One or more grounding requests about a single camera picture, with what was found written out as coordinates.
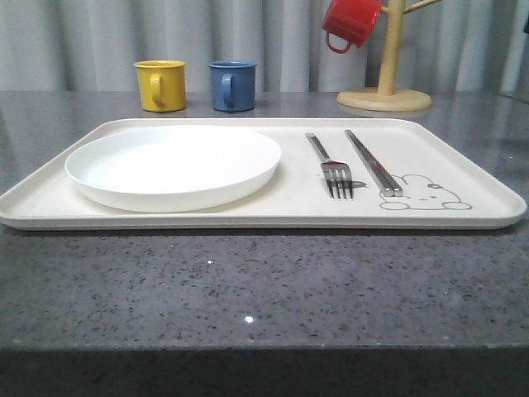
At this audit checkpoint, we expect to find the silver fork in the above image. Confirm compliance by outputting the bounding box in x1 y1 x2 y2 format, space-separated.
305 132 354 199

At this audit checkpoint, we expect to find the silver chopstick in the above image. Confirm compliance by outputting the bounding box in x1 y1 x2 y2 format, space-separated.
345 130 394 197
361 142 403 197

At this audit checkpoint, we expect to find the white round plate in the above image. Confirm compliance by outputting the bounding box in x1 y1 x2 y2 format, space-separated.
64 125 282 213

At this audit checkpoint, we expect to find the blue mug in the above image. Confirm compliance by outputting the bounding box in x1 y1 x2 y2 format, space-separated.
208 60 257 112

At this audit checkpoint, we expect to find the cream tray with bunny print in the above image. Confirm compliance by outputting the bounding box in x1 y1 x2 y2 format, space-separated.
1 118 527 230

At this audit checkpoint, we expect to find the yellow mug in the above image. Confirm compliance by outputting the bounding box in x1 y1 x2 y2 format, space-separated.
134 60 187 112

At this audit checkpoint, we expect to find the wooden mug tree stand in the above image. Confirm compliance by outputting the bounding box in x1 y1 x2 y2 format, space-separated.
336 0 436 112

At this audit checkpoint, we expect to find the red mug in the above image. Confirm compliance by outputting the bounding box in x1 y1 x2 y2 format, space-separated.
322 0 383 54

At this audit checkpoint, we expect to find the grey curtain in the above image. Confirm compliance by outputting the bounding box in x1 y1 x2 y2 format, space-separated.
1 1 528 95

